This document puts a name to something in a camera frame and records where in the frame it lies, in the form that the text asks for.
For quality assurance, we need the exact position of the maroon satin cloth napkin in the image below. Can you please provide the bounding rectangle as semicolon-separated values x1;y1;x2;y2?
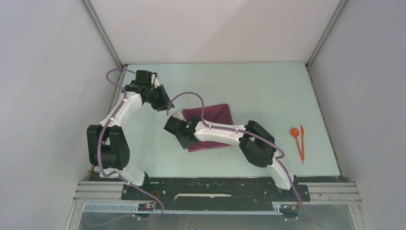
182;103;235;153

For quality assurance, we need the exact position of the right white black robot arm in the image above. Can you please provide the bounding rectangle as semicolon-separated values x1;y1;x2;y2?
164;116;298;200

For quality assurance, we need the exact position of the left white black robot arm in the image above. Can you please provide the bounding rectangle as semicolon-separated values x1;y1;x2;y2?
87;70;170;200

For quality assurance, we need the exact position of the small orange object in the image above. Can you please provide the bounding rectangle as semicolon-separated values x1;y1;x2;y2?
290;127;302;162

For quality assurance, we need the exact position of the orange plastic knife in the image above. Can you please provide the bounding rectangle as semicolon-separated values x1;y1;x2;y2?
300;125;305;163

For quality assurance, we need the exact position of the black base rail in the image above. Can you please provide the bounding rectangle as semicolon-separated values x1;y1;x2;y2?
121;177;311;210

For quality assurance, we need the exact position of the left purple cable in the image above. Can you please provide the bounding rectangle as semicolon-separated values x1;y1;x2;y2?
96;68;165;221

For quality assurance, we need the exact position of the white cable duct strip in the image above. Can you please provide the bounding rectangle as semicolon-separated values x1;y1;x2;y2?
83;202;299;215

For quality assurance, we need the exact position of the left aluminium corner post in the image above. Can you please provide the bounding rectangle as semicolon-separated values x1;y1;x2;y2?
80;0;124;68

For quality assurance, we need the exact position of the aluminium corner post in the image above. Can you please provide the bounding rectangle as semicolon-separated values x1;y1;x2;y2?
80;0;124;68
306;0;349;70

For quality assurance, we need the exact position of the right aluminium corner post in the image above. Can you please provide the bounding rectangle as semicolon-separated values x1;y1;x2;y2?
306;0;349;70

